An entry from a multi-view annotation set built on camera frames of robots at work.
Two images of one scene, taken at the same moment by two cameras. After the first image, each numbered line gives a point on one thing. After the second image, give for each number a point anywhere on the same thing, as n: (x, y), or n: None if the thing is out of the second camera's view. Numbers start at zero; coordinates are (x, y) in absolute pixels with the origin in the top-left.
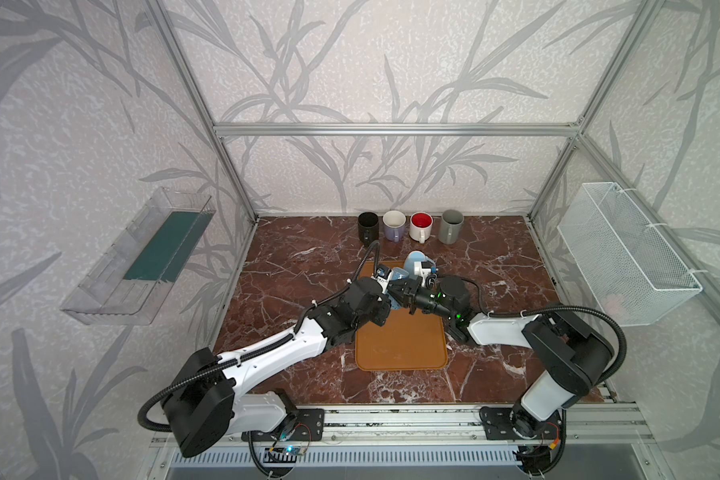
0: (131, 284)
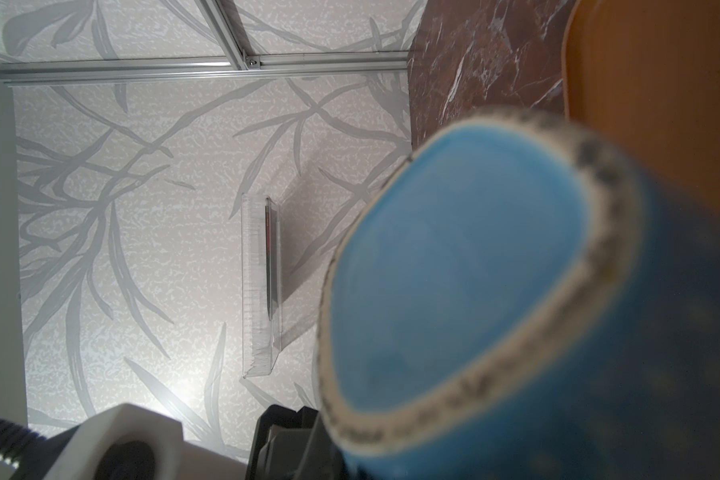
0: (261, 294)
